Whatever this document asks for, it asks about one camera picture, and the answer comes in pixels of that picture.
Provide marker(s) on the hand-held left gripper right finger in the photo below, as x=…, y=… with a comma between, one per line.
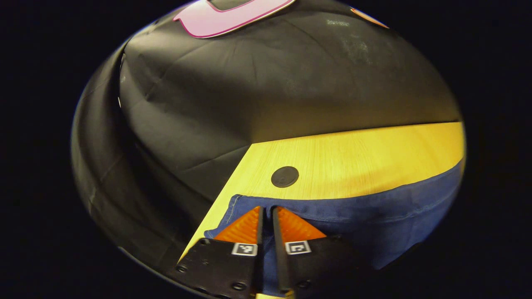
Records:
x=276, y=249

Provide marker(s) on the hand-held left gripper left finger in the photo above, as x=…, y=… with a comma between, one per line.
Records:
x=260, y=232

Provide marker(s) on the blue denim jeans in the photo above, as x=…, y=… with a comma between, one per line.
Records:
x=374, y=220

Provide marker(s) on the black backdrop cloth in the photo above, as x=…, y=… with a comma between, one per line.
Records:
x=270, y=83

